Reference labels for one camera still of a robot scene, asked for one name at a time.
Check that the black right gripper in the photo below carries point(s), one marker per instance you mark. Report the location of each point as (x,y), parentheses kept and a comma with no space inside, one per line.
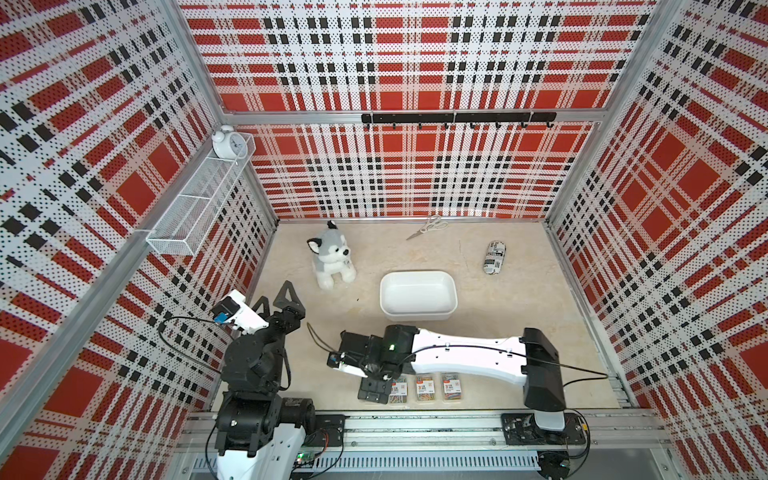
(373,389)

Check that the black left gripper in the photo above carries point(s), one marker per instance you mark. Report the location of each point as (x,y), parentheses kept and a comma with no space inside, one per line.
(295,311)

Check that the paper clip box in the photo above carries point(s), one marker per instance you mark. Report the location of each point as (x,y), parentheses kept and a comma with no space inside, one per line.
(399,391)
(451,387)
(425,388)

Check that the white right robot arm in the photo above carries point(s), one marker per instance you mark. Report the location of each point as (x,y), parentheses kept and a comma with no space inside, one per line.
(530,361)

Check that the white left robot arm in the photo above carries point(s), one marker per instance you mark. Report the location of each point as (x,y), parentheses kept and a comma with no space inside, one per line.
(257,432)

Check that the white plastic storage box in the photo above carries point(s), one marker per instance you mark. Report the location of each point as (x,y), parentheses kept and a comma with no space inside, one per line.
(428,295)

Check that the grey white husky plush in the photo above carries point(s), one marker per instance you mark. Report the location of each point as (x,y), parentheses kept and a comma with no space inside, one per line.
(331,256)

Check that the white alarm clock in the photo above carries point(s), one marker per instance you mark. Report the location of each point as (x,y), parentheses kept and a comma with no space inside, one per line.
(228,144)

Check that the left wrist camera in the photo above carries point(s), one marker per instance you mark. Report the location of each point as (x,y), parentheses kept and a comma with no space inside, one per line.
(232,310)

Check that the white wire mesh shelf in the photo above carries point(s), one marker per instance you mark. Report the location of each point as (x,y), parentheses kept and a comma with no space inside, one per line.
(186,223)

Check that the white handled scissors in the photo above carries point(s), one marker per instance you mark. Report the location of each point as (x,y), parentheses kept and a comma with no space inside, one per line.
(433,223)

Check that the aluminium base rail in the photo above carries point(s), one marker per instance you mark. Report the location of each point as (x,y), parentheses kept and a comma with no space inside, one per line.
(439,444)

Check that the black hook rail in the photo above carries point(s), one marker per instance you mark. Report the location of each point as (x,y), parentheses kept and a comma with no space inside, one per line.
(522,118)

